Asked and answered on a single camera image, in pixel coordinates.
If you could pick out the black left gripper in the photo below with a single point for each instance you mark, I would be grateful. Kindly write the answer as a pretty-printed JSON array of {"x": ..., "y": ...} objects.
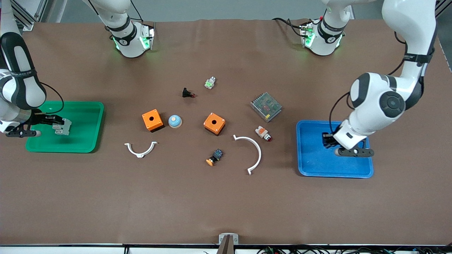
[{"x": 327, "y": 139}]

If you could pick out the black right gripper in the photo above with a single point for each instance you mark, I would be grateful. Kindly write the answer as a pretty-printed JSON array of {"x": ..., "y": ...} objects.
[{"x": 38, "y": 119}]

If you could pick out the grey red circuit breaker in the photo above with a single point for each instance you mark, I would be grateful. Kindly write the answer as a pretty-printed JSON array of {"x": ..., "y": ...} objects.
[{"x": 64, "y": 127}]

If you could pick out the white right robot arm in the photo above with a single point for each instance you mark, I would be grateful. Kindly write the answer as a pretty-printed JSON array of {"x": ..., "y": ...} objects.
[{"x": 21, "y": 84}]

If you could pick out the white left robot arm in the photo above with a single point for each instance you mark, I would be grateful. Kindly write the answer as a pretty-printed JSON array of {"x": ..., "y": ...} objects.
[{"x": 378, "y": 102}]

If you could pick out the blue plastic tray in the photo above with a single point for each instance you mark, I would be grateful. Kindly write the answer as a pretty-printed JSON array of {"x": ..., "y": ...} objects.
[{"x": 314, "y": 162}]

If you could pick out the green plastic tray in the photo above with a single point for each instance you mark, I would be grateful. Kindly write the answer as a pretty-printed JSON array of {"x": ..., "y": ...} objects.
[{"x": 84, "y": 130}]

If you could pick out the red-tipped indicator light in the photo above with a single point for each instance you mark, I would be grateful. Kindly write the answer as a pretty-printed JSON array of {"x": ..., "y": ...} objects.
[{"x": 262, "y": 132}]

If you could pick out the large white pipe clamp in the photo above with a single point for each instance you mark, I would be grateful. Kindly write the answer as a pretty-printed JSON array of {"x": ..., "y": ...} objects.
[{"x": 259, "y": 151}]

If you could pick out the metal mesh power supply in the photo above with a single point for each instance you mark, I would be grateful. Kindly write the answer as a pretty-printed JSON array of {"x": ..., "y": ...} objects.
[{"x": 266, "y": 106}]

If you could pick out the small white pipe clamp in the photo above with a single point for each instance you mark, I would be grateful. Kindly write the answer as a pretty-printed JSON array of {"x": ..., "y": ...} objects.
[{"x": 140, "y": 154}]

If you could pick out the orange button box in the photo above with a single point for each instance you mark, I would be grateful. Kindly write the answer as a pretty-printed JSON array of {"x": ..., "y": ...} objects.
[
  {"x": 152, "y": 120},
  {"x": 214, "y": 123}
]

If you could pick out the yellow pushbutton blue black block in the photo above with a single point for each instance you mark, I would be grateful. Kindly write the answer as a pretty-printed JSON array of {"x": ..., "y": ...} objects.
[{"x": 216, "y": 155}]

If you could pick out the blue dome button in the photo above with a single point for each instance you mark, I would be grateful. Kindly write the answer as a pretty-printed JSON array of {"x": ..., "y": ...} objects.
[{"x": 175, "y": 121}]

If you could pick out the aluminium frame profile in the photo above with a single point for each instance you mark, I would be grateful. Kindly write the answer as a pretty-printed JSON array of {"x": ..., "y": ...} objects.
[{"x": 31, "y": 14}]

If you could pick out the green white switch module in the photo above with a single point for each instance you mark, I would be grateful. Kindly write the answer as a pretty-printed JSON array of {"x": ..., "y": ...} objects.
[{"x": 210, "y": 83}]

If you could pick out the black small switch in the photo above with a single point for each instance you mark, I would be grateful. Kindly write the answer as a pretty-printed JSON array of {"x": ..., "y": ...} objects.
[{"x": 187, "y": 93}]

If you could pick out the grey camera stand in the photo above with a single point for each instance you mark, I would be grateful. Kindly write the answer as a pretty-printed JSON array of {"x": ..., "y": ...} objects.
[{"x": 228, "y": 240}]

